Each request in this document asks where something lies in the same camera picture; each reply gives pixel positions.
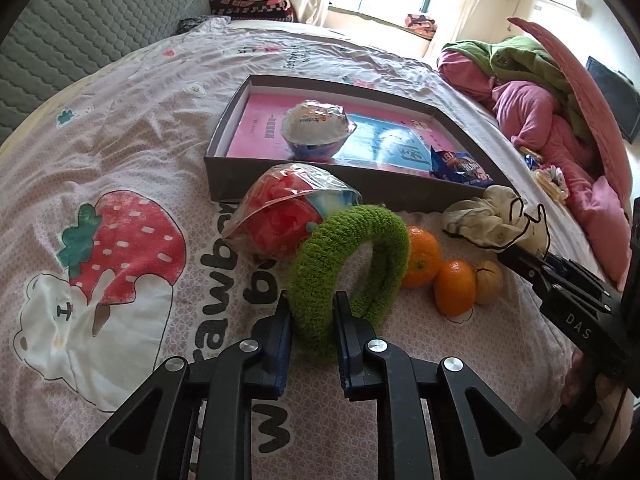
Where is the green knitted ring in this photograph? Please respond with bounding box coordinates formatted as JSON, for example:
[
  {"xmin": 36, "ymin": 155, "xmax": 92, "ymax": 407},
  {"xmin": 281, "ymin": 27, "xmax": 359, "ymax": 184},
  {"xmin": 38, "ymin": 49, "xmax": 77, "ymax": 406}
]
[{"xmin": 286, "ymin": 202, "xmax": 411, "ymax": 360}]

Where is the pink quilted pillow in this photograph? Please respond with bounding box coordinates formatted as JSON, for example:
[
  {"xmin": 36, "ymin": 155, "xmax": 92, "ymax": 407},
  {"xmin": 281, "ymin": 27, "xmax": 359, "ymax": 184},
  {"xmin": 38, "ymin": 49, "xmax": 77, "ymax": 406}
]
[{"xmin": 508, "ymin": 16, "xmax": 632, "ymax": 218}]

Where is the large orange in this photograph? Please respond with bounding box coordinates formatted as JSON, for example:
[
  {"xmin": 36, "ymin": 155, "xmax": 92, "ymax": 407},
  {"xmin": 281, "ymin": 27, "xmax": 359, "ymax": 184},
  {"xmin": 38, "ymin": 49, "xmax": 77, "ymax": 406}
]
[{"xmin": 400, "ymin": 226, "xmax": 442, "ymax": 289}]

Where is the blue cookie packet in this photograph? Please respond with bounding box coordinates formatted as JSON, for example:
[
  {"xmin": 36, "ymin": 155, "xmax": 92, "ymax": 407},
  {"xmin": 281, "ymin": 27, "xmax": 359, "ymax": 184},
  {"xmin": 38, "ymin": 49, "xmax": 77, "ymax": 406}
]
[{"xmin": 431, "ymin": 148, "xmax": 494, "ymax": 188}]

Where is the orange patterned bag on sill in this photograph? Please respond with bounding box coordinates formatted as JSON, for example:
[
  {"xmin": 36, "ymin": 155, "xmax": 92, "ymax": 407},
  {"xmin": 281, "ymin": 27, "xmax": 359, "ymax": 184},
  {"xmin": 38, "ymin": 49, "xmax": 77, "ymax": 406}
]
[{"xmin": 405, "ymin": 14, "xmax": 437, "ymax": 41}]

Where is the small orange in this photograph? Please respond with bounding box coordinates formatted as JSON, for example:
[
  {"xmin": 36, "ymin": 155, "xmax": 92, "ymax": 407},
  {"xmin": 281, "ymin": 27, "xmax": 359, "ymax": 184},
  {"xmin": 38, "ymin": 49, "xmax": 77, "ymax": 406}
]
[{"xmin": 433, "ymin": 260, "xmax": 476, "ymax": 318}]

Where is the pink crumpled duvet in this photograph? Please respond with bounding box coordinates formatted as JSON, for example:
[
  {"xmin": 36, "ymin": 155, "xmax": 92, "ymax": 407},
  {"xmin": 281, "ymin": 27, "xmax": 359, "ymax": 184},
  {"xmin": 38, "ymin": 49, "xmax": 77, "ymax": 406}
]
[{"xmin": 438, "ymin": 50, "xmax": 631, "ymax": 286}]

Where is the dark shallow cardboard box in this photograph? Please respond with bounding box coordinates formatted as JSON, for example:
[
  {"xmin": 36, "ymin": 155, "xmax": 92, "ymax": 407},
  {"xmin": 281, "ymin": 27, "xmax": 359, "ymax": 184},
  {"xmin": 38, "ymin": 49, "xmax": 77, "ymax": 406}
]
[{"xmin": 204, "ymin": 75, "xmax": 510, "ymax": 212}]

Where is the cream drawstring cloth pouch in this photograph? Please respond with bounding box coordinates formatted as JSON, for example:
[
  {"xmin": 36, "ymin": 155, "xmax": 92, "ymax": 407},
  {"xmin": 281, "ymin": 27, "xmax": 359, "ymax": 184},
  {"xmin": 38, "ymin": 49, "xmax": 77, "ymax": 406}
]
[{"xmin": 440, "ymin": 185, "xmax": 550, "ymax": 257}]

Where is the white toy egg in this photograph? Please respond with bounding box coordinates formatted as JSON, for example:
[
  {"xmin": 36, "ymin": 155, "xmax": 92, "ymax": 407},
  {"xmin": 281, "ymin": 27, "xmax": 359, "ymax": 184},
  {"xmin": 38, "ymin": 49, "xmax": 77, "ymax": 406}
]
[{"xmin": 280, "ymin": 100, "xmax": 357, "ymax": 162}]

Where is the walnut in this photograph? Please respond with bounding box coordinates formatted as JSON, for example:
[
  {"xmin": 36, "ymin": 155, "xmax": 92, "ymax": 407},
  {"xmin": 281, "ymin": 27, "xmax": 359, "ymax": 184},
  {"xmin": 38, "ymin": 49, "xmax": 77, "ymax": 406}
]
[{"xmin": 475, "ymin": 260, "xmax": 503, "ymax": 306}]

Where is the red toy egg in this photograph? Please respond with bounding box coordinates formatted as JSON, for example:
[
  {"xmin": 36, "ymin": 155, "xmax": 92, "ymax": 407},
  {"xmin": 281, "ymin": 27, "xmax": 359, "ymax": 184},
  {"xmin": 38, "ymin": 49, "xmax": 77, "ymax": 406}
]
[{"xmin": 221, "ymin": 162, "xmax": 361, "ymax": 260}]

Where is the black wall television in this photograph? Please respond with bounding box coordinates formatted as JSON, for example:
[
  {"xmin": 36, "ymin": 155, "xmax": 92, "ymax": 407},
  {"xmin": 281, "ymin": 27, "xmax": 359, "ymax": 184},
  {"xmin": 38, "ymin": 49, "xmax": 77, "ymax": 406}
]
[{"xmin": 586, "ymin": 56, "xmax": 640, "ymax": 144}]

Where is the grey quilted headboard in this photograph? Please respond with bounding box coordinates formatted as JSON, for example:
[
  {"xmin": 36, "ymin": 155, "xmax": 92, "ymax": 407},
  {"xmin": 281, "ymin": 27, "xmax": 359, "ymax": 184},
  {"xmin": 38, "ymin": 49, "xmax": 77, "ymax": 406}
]
[{"xmin": 1, "ymin": 0, "xmax": 208, "ymax": 139}]

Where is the strawberry print bed sheet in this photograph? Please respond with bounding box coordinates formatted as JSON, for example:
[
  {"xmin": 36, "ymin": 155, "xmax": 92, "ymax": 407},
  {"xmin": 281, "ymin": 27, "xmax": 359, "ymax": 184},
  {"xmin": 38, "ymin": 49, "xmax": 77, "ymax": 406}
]
[{"xmin": 1, "ymin": 22, "xmax": 602, "ymax": 479}]

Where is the person's right hand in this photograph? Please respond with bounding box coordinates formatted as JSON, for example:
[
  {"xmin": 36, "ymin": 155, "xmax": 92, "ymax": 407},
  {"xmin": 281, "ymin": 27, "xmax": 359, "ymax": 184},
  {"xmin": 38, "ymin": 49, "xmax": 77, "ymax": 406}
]
[{"xmin": 562, "ymin": 349, "xmax": 637, "ymax": 436}]

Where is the green blanket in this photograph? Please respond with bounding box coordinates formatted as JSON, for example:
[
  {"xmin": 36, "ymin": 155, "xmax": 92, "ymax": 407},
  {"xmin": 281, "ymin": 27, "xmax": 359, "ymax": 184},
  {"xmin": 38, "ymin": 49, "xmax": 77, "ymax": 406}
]
[{"xmin": 438, "ymin": 36, "xmax": 596, "ymax": 145}]

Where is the snack packets pile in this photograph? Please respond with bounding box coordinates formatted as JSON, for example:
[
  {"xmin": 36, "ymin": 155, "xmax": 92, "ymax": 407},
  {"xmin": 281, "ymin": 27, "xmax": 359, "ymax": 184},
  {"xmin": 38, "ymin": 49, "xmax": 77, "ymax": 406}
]
[{"xmin": 518, "ymin": 146, "xmax": 570, "ymax": 205}]

